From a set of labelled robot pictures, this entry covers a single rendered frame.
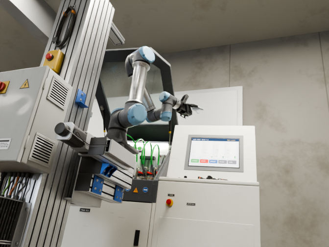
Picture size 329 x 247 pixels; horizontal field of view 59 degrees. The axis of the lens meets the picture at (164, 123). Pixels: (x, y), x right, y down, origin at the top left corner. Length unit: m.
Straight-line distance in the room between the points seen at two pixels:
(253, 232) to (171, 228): 0.53
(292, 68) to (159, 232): 3.00
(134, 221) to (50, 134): 0.97
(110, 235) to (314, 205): 2.30
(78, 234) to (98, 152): 1.01
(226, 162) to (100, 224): 1.07
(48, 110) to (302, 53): 3.65
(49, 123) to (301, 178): 2.93
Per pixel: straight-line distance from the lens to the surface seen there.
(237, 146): 2.48
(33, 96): 1.44
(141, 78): 1.81
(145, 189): 2.16
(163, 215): 2.10
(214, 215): 2.05
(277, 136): 3.87
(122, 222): 2.18
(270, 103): 4.06
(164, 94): 1.94
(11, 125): 1.45
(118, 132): 1.75
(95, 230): 2.25
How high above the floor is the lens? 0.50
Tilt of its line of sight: 23 degrees up
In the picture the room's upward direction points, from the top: 7 degrees clockwise
